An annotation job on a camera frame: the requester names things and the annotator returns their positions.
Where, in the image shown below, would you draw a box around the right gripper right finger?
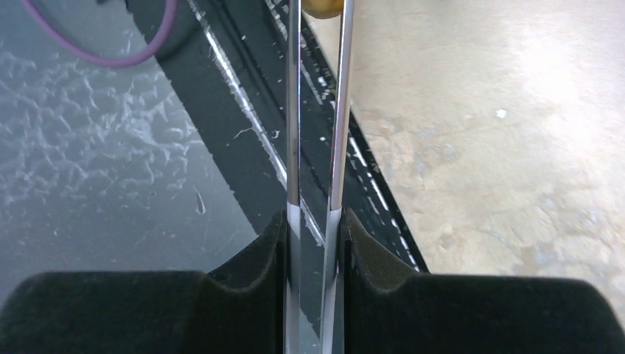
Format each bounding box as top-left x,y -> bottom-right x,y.
339,209 -> 624,353

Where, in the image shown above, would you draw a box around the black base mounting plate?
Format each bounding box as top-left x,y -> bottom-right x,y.
97,0 -> 430,274

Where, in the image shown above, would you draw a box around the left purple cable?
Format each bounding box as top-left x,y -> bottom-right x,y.
19,0 -> 180,69

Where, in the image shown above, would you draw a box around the round fake bread bun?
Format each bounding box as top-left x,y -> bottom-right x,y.
301,0 -> 344,19

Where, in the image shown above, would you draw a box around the metal tongs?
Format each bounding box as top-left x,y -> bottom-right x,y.
284,1 -> 355,353

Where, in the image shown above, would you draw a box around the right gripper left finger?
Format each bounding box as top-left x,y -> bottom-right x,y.
1,212 -> 287,353

